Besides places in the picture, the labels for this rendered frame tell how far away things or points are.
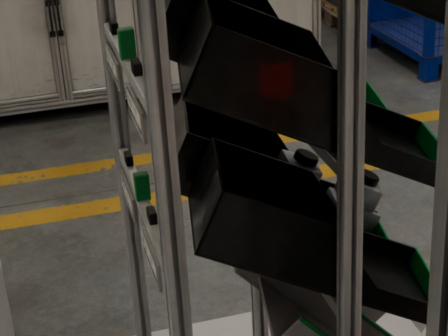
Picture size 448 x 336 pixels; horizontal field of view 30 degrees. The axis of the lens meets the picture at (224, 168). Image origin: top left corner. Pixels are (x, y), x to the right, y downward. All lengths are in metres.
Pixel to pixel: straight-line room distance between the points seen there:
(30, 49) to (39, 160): 0.68
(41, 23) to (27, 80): 0.33
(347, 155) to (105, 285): 2.52
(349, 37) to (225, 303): 2.39
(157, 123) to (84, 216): 3.05
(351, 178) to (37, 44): 4.00
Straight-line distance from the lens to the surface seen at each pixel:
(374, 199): 1.04
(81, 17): 4.67
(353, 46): 0.72
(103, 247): 3.47
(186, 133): 0.92
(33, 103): 4.77
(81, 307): 3.12
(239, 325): 1.48
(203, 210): 0.83
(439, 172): 0.33
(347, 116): 0.74
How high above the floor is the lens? 1.72
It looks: 25 degrees down
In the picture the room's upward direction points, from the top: 3 degrees counter-clockwise
